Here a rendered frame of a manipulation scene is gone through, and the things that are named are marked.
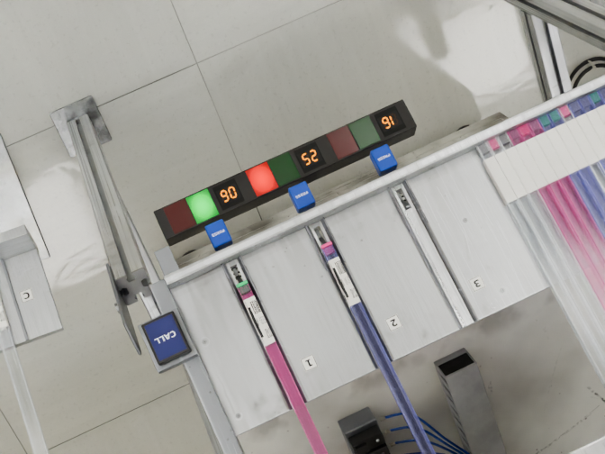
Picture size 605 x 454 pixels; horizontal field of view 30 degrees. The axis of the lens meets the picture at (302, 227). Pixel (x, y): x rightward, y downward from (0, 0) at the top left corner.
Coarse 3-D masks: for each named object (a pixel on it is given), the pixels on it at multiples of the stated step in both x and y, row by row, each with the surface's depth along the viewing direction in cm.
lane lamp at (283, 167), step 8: (288, 152) 139; (272, 160) 139; (280, 160) 139; (288, 160) 139; (272, 168) 139; (280, 168) 139; (288, 168) 139; (296, 168) 139; (280, 176) 138; (288, 176) 138; (296, 176) 138; (280, 184) 138
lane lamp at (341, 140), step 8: (344, 128) 140; (328, 136) 140; (336, 136) 140; (344, 136) 140; (352, 136) 140; (336, 144) 139; (344, 144) 139; (352, 144) 139; (336, 152) 139; (344, 152) 139; (352, 152) 139
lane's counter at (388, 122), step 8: (384, 112) 140; (392, 112) 140; (376, 120) 140; (384, 120) 140; (392, 120) 140; (400, 120) 140; (384, 128) 140; (392, 128) 140; (400, 128) 140; (384, 136) 140
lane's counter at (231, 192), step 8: (224, 184) 138; (232, 184) 138; (216, 192) 138; (224, 192) 138; (232, 192) 138; (240, 192) 138; (224, 200) 138; (232, 200) 138; (240, 200) 138; (224, 208) 137
